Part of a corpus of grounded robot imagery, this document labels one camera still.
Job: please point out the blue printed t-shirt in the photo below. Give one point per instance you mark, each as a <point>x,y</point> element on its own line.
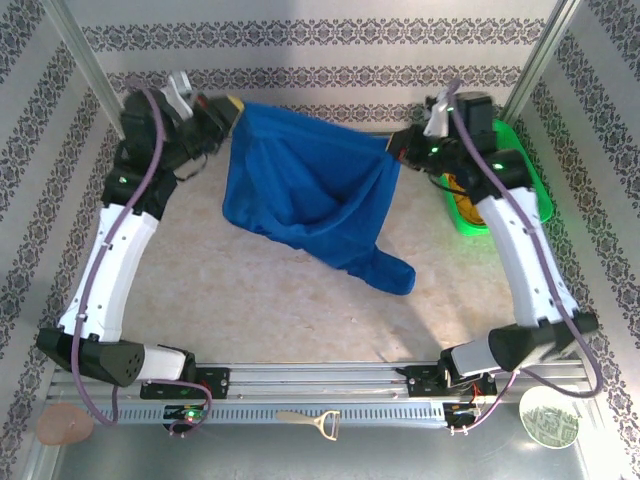
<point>310,190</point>

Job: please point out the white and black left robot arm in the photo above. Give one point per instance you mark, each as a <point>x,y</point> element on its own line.
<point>115,270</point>

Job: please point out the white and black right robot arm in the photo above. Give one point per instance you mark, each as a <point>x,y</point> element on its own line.
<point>525,260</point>

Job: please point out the yellow cloth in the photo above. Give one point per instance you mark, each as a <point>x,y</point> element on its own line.
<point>467,205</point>

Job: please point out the green plastic basket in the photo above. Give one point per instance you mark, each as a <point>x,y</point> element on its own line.
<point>542,200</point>

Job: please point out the green patterned white bowl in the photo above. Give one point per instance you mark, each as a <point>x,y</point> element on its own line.
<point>550,420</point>

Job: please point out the translucent pink cup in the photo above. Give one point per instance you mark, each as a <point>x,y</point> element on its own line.
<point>65,425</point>

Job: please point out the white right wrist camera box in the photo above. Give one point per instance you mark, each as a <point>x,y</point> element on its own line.
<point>437,117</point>

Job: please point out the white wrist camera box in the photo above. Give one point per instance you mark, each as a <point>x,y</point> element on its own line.
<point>437,117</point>
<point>180,97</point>

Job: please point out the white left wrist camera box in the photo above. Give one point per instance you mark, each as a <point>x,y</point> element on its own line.
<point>180,97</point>

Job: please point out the aluminium frame post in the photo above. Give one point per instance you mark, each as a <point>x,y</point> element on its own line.
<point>542,47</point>
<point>85,60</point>

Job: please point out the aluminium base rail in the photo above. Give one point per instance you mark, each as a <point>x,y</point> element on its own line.
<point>310,380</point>

